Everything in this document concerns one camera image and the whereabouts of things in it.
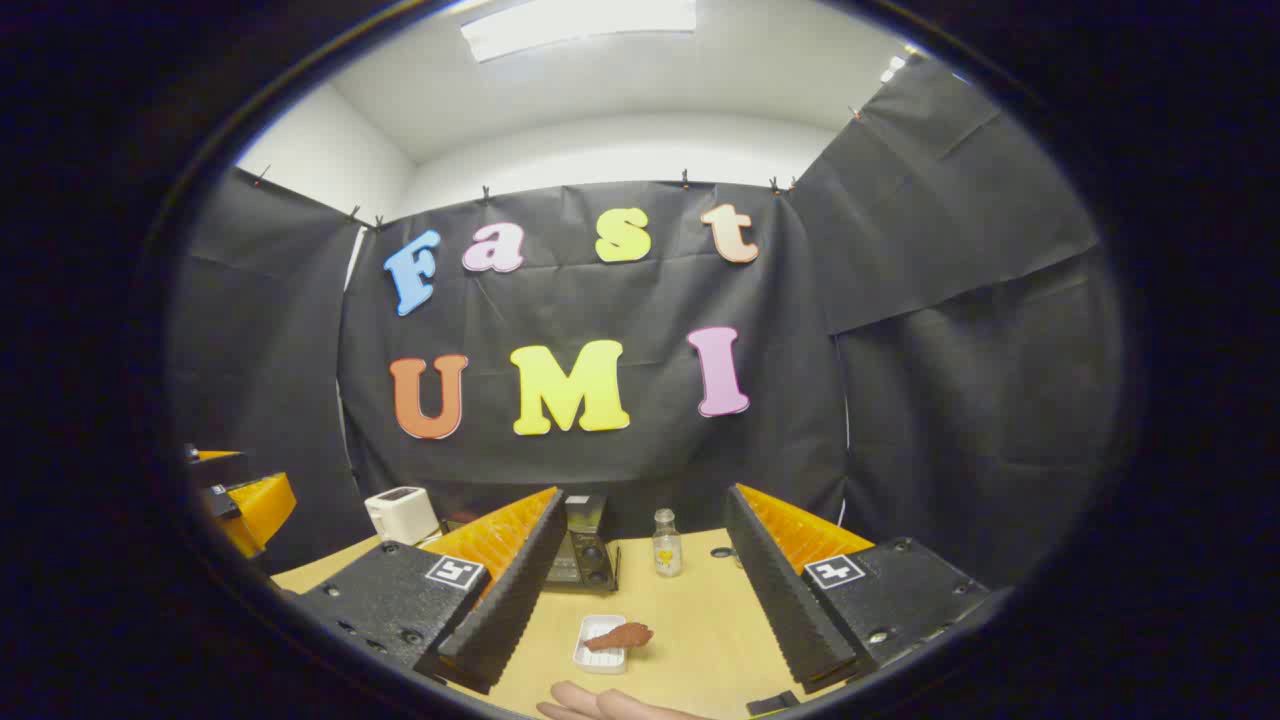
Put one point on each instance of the clear glass bottle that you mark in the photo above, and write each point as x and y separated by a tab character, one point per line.
667	550

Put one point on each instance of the black backdrop cloth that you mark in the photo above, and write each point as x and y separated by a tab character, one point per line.
650	300

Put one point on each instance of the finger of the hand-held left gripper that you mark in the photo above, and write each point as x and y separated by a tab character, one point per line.
262	508
215	470

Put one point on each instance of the white plastic tray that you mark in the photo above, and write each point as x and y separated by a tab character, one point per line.
598	660

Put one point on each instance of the large ceiling light panel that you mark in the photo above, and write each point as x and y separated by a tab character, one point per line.
580	25

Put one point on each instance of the white toaster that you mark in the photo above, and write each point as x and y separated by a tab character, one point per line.
400	515

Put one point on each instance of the red raw meat slice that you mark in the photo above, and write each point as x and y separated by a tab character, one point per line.
622	636

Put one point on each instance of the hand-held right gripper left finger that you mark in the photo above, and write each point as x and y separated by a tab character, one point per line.
505	590

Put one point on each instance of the black electric oven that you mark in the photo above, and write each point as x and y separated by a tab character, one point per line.
585	550

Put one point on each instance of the small ceiling light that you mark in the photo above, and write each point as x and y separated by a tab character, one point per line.
892	68

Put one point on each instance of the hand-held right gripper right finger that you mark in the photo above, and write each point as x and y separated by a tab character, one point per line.
775	590

